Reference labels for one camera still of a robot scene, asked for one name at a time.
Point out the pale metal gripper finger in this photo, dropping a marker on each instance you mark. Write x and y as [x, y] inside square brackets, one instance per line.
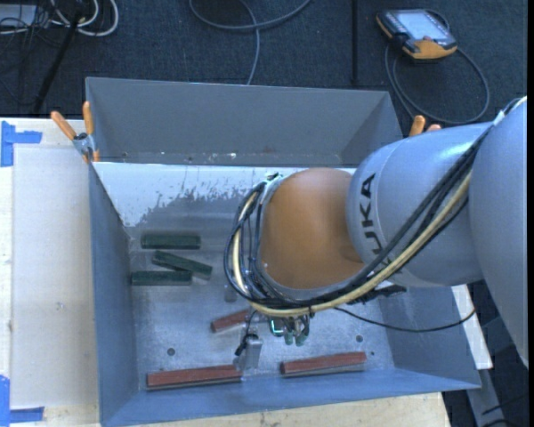
[250, 353]
[231, 292]

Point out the grey metal bin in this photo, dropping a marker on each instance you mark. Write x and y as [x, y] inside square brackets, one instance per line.
[196, 123]

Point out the dark green flat block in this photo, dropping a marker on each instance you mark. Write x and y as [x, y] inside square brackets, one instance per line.
[161, 278]
[182, 264]
[171, 241]

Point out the pale flat board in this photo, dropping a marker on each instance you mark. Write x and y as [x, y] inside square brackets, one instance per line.
[53, 274]

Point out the red-brown flat block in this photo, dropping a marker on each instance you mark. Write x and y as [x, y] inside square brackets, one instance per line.
[228, 321]
[322, 364]
[191, 376]

